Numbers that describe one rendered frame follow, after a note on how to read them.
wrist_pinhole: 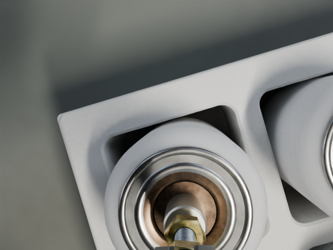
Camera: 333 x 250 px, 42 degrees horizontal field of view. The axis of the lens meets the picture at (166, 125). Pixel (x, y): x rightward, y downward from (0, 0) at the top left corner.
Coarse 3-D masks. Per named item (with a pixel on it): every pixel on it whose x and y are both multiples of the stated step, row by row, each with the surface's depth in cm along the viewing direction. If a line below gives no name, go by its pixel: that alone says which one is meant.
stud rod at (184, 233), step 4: (184, 228) 20; (188, 228) 20; (176, 232) 20; (180, 232) 19; (184, 232) 19; (188, 232) 19; (192, 232) 20; (176, 236) 19; (180, 236) 19; (184, 236) 19; (188, 236) 19; (192, 236) 19; (180, 240) 18; (184, 240) 18; (188, 240) 18; (192, 240) 18
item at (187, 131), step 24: (168, 120) 41; (192, 120) 36; (144, 144) 25; (168, 144) 24; (192, 144) 24; (216, 144) 24; (120, 168) 25; (240, 168) 24; (120, 192) 25; (264, 192) 25; (264, 216) 25; (120, 240) 25
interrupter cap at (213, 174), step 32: (160, 160) 24; (192, 160) 24; (224, 160) 24; (128, 192) 24; (160, 192) 25; (192, 192) 25; (224, 192) 24; (128, 224) 24; (160, 224) 25; (224, 224) 24
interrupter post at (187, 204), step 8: (176, 200) 23; (184, 200) 23; (192, 200) 23; (168, 208) 23; (176, 208) 22; (184, 208) 22; (192, 208) 22; (200, 208) 22; (168, 216) 22; (200, 216) 22; (168, 224) 22
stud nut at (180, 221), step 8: (176, 216) 20; (184, 216) 20; (192, 216) 21; (176, 224) 20; (184, 224) 20; (192, 224) 20; (200, 224) 21; (168, 232) 20; (200, 232) 20; (168, 240) 20; (200, 240) 20
